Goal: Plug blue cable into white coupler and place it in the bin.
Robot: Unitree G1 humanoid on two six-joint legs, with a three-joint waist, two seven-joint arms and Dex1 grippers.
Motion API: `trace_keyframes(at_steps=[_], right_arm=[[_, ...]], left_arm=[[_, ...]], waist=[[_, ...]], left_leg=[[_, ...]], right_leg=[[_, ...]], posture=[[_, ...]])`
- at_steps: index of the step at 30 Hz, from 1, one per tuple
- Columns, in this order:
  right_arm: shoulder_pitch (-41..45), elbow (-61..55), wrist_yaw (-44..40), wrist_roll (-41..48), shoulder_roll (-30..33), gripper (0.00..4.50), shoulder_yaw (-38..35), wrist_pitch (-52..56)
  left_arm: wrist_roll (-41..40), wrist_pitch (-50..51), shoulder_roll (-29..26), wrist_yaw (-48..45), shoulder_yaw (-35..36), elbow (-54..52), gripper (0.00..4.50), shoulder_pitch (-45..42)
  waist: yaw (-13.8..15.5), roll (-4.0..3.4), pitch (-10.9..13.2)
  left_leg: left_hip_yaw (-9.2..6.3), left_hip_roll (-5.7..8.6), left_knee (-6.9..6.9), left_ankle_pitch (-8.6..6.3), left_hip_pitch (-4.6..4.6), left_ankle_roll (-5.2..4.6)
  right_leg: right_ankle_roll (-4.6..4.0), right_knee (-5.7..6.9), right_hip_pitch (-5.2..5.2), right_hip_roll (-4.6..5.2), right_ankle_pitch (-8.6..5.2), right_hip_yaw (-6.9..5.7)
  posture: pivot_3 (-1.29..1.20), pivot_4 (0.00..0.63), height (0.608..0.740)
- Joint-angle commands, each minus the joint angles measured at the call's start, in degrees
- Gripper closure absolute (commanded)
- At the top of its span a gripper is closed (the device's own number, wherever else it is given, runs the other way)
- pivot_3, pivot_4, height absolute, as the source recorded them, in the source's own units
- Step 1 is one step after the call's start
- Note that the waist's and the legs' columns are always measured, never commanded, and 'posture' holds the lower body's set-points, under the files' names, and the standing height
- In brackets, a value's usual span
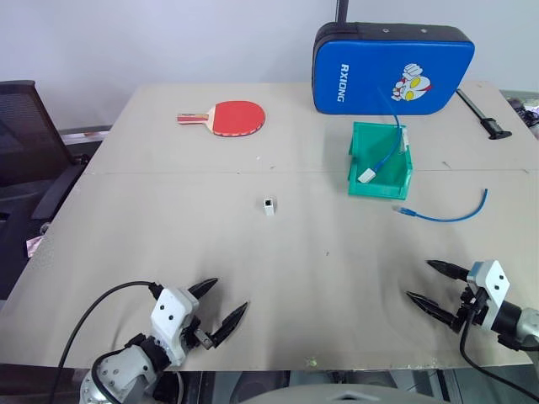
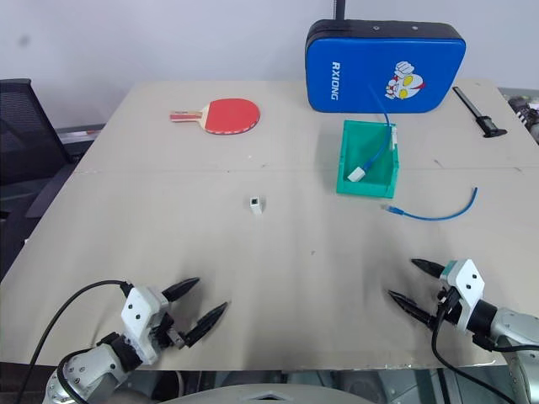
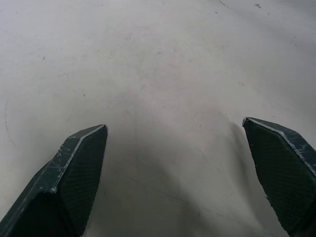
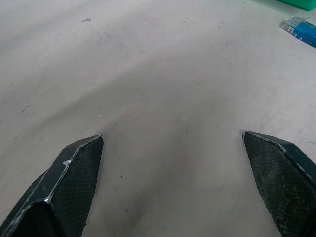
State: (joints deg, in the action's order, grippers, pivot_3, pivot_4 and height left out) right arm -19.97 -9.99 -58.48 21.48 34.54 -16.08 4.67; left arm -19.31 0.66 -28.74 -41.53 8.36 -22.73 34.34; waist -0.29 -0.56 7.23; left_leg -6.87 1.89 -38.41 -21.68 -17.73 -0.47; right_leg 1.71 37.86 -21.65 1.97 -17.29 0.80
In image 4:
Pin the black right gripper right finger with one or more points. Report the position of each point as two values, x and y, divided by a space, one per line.
284 182

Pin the green box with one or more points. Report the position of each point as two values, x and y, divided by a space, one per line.
300 3

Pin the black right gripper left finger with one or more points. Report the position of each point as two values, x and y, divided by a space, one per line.
61 192

